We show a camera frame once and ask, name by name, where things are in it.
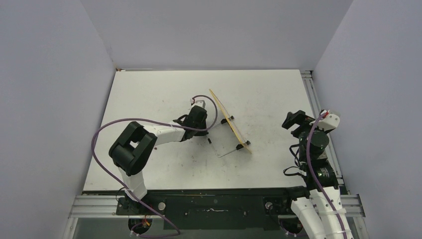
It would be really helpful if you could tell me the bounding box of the yellow framed whiteboard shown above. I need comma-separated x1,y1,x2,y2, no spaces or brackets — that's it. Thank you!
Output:
207,89,252,158

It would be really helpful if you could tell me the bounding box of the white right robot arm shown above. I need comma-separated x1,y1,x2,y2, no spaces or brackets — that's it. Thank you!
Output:
281,110,353,239

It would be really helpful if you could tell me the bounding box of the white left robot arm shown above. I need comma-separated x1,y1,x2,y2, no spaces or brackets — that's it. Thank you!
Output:
108,103,208,215

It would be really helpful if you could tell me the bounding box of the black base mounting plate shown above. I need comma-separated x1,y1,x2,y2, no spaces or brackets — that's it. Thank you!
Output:
116,186,308,231

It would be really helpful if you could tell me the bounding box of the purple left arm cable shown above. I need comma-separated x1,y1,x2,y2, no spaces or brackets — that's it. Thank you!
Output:
91,95,219,238

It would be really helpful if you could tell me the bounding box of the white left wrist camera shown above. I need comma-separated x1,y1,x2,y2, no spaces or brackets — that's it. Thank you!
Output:
190,98,206,109

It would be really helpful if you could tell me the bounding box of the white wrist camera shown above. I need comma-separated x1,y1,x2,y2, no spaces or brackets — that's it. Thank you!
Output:
190,98,206,109
317,110,340,133

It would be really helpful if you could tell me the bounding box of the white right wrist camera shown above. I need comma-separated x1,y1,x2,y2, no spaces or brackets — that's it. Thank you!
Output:
317,110,340,133

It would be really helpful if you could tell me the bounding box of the aluminium right side rail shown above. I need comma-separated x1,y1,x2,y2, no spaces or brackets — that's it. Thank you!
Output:
300,70,344,184

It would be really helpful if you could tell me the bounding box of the aluminium front frame rail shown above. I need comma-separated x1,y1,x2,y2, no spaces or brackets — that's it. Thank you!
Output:
69,194,366,219

